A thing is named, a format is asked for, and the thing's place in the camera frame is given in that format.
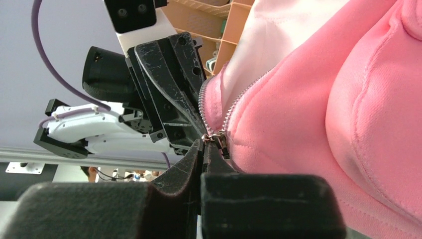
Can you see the pink zip-up jacket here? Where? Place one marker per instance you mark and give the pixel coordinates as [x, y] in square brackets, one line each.
[331, 88]

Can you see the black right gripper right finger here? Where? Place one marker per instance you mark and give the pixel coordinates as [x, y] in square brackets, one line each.
[265, 206]

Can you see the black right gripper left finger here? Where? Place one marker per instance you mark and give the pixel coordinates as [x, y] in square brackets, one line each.
[165, 208]

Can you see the black monitor in background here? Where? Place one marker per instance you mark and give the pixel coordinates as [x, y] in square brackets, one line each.
[12, 185]

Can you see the orange mesh file rack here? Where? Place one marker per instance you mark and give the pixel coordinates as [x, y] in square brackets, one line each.
[204, 19]

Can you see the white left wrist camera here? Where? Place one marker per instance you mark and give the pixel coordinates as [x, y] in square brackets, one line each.
[138, 21]

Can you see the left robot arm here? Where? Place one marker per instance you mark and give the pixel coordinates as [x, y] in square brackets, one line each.
[110, 121]

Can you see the person in background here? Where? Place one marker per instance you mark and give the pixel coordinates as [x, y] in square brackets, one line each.
[93, 174]

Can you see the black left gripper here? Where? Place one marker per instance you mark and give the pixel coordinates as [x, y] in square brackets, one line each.
[168, 75]

